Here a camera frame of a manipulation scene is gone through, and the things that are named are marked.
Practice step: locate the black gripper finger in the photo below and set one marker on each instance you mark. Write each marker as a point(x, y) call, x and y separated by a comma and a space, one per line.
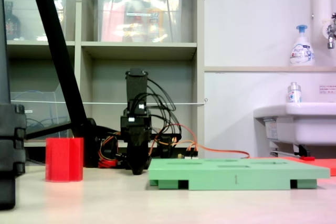
point(144, 153)
point(134, 155)

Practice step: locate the red cross columnar block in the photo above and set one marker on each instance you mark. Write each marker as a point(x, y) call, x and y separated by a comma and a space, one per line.
point(64, 159)

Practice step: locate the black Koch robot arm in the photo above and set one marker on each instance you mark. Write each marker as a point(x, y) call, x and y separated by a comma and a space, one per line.
point(136, 90)

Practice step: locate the green shape hole board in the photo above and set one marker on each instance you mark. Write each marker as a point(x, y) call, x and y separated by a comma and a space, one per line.
point(223, 176)

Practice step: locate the grey shelf unit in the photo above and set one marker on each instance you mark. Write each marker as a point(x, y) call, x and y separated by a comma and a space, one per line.
point(136, 48)

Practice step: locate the black tripod brace bar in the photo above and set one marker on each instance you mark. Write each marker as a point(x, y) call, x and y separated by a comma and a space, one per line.
point(47, 130)

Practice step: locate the large clear plastic bin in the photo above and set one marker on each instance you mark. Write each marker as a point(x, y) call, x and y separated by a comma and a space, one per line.
point(139, 19)

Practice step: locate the pink pack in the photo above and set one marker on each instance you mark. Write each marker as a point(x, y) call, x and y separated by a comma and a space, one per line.
point(111, 22)

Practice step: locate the orange bottle with pink cap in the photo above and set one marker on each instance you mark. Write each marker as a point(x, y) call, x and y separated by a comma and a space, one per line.
point(155, 19)

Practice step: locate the notched black stack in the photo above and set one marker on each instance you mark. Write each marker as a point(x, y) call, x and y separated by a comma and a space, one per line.
point(10, 140)

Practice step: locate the small clear sanitizer bottle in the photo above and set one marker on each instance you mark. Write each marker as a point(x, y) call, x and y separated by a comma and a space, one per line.
point(294, 95)

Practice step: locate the dark round bottle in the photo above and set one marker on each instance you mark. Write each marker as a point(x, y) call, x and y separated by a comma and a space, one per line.
point(11, 24)

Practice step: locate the small red clamp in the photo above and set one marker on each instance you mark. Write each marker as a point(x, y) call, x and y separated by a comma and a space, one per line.
point(307, 158)

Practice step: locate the white foam soap bottle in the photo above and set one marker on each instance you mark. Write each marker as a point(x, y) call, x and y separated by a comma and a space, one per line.
point(302, 53)

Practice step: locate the metal faucet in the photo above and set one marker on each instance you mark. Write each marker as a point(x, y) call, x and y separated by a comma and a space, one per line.
point(330, 35)

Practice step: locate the white wall sink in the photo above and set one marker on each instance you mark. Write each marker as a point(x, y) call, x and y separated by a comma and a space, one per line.
point(309, 127)

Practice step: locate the wall sign with red text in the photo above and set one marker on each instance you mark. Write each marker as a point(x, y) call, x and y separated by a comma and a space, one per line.
point(328, 89)

